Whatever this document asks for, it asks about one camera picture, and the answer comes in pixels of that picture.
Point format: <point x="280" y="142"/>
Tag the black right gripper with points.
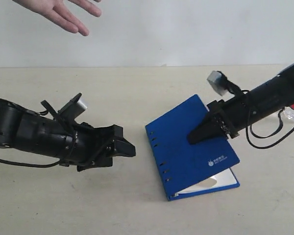
<point x="223" y="120"/>

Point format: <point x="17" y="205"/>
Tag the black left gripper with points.
<point x="108" y="142"/>

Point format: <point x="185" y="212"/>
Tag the blue ring binder notebook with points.
<point x="179" y="163"/>

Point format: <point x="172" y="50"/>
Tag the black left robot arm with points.
<point x="56" y="134"/>

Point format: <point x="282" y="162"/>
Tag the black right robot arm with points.
<point x="267" y="98"/>

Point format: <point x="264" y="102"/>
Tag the person's open hand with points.
<point x="57" y="12"/>

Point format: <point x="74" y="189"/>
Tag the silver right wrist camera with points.
<point x="219" y="82"/>

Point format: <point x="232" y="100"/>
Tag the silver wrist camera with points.
<point x="73" y="108"/>
<point x="219" y="82"/>

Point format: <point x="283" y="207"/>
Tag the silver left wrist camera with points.
<point x="73" y="108"/>

